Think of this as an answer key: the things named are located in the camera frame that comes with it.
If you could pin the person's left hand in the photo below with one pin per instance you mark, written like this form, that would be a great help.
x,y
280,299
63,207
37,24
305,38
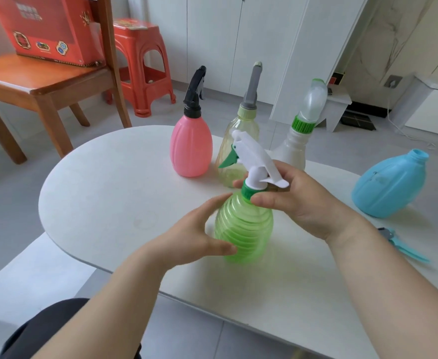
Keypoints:
x,y
183,241

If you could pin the person's right hand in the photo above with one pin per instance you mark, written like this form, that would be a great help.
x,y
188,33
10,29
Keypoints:
x,y
308,201

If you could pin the person's left thumb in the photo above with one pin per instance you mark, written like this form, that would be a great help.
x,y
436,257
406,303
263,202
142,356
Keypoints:
x,y
222,248

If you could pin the person's right thumb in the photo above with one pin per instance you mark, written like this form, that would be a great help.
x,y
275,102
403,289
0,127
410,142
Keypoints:
x,y
267,201

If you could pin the green translucent ribbed bottle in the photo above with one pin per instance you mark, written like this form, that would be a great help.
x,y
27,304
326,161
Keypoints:
x,y
245,228

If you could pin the white trigger sprayer head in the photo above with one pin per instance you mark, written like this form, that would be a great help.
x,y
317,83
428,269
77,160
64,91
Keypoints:
x,y
251,153

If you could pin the person's right forearm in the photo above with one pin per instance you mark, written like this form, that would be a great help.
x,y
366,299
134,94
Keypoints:
x,y
391,295

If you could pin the person's left forearm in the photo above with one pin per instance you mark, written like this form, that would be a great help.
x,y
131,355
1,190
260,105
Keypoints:
x,y
103,317

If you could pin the white spray bottle green collar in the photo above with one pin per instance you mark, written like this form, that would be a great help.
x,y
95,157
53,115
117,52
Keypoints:
x,y
297,145

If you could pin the clear yellowish spray bottle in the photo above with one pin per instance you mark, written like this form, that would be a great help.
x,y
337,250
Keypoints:
x,y
243,121

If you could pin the pink spray bottle black sprayer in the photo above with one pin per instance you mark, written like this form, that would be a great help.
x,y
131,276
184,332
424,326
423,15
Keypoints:
x,y
191,145

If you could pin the black floor mat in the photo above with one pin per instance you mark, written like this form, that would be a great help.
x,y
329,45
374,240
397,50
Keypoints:
x,y
357,121

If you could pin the blue plastic bottle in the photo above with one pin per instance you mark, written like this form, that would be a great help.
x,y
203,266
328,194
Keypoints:
x,y
387,186

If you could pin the small white step stool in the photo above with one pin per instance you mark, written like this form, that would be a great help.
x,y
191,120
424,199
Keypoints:
x,y
338,102

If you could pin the teal trigger sprayer head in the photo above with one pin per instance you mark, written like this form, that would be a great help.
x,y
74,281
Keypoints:
x,y
398,244

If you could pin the small dark red box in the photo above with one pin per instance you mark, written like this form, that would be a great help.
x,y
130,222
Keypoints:
x,y
338,78

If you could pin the red plastic stool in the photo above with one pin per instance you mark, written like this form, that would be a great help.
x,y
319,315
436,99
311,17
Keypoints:
x,y
144,82

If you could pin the white wardrobe cabinet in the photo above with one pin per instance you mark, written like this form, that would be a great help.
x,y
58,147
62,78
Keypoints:
x,y
219,33

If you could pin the white low cabinet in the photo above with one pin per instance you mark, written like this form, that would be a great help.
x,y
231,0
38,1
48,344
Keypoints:
x,y
432,108

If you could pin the person's black trousers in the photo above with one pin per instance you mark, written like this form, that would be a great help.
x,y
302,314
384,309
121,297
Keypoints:
x,y
35,332

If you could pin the white bench seat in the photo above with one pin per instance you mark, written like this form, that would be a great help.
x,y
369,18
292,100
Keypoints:
x,y
17,280

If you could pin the flat red packet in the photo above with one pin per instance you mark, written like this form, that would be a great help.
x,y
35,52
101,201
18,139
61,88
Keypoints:
x,y
129,24

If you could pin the brown wooden chair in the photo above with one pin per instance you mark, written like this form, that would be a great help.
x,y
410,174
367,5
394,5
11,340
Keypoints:
x,y
35,78

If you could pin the red cardboard box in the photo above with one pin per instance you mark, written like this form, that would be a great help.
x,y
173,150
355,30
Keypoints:
x,y
47,26

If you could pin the grey wall socket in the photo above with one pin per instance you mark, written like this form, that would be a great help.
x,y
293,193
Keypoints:
x,y
393,81

